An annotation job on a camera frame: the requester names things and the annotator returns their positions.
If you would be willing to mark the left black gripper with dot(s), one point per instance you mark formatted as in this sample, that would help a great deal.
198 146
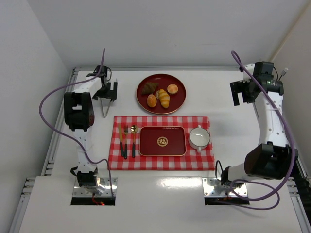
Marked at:
107 94

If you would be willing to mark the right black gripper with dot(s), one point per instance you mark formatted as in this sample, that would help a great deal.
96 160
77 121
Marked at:
237 91

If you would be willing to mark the metal tongs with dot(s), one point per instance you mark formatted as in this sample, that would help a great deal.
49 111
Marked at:
105 104

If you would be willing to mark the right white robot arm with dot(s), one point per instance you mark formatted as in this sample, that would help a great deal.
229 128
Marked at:
271 159

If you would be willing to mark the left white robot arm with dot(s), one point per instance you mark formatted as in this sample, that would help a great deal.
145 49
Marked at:
79 116

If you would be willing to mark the striped orange bread roll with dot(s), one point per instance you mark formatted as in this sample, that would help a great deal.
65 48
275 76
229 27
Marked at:
164 98

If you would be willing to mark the brown chocolate croissant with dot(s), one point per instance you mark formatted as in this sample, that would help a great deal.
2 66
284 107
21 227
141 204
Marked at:
149 88

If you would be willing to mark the round sesame bun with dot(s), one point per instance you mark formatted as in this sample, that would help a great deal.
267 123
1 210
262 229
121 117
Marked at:
151 101

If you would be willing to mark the round flat bun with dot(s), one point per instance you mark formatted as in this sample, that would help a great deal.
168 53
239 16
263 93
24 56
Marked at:
172 89

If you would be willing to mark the round red plate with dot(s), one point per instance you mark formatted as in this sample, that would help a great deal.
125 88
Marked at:
176 100

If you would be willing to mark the rectangular red tray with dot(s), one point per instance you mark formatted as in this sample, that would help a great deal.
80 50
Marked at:
162 141

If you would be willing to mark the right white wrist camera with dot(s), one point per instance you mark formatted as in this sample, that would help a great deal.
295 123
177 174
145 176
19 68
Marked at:
247 70

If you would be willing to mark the gold knife green handle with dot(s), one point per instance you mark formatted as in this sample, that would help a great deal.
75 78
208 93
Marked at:
121 140

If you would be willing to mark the gold fork green handle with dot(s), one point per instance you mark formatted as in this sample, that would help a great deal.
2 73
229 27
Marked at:
125 129

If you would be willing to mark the gold spoon green handle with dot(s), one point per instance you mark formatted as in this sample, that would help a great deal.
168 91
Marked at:
134 130

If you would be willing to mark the white two-handled bowl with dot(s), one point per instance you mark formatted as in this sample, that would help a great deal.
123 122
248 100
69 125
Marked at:
199 138

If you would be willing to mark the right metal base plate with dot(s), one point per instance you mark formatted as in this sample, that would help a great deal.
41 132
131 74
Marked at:
212 189

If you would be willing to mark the metal base plate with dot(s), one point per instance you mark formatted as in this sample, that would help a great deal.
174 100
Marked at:
212 189
107 185

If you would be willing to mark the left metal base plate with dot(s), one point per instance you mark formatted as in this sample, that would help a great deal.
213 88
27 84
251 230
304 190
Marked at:
107 185

